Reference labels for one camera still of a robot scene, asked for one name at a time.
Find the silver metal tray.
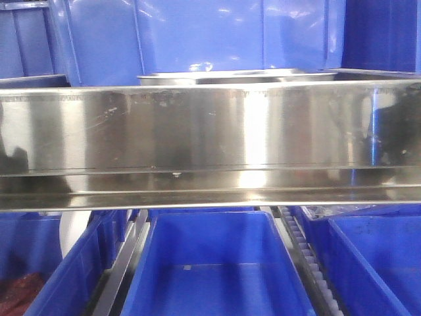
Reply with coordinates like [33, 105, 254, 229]
[137, 68, 337, 86]

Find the white roller conveyor track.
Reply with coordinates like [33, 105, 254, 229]
[277, 207, 343, 316]

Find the blue bin lower centre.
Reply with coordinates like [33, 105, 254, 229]
[122, 211, 315, 315]

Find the blue bin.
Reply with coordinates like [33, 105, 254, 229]
[1, 210, 128, 315]
[291, 204, 420, 315]
[122, 211, 315, 315]

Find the large blue crate behind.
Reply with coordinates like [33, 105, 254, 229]
[49, 1, 345, 86]

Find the blue bin lower right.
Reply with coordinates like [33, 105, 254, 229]
[291, 204, 420, 315]

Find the blue bin lower left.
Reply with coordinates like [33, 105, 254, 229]
[1, 210, 128, 315]

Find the blue crate upper left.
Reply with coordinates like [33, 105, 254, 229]
[1, 1, 70, 88]

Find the blue crate upper right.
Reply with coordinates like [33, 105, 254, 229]
[342, 1, 420, 73]

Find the red mesh bag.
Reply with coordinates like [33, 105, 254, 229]
[1, 273, 46, 315]

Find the stainless steel shelf rail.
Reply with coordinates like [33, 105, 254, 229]
[1, 80, 420, 211]

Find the grey metal divider rail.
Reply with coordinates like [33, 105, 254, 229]
[84, 209, 150, 315]

